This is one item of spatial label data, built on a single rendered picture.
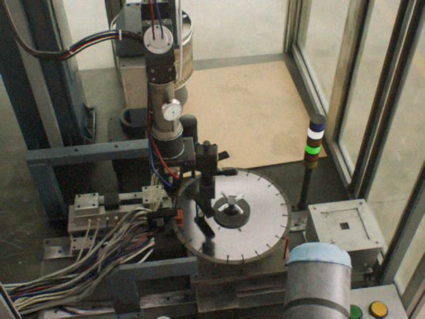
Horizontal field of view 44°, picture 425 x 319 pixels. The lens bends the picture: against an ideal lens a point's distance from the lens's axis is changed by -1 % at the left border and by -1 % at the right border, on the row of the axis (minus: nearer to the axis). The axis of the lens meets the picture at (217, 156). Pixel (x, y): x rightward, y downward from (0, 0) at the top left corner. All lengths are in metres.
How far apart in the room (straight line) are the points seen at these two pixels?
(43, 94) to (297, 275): 1.13
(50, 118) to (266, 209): 0.80
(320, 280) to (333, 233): 0.68
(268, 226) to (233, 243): 0.12
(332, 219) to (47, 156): 0.88
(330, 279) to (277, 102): 1.35
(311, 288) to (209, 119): 1.29
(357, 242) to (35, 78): 1.11
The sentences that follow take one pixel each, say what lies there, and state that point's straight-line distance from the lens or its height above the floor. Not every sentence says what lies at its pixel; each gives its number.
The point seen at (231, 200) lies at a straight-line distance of 1.54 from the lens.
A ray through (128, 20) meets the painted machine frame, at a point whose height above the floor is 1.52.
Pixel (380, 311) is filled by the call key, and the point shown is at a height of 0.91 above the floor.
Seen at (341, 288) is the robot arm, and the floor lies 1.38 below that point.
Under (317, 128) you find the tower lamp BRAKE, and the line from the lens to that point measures 1.56.
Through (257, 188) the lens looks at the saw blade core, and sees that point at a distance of 1.64.
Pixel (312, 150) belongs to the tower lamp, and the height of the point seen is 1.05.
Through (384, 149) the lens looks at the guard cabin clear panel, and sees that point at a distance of 1.63.
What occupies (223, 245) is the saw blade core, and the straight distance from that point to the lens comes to 1.51.
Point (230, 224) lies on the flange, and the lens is 1.54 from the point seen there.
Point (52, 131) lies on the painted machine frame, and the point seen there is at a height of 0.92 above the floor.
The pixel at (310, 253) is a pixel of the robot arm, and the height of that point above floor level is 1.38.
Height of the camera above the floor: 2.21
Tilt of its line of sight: 47 degrees down
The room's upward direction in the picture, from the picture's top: straight up
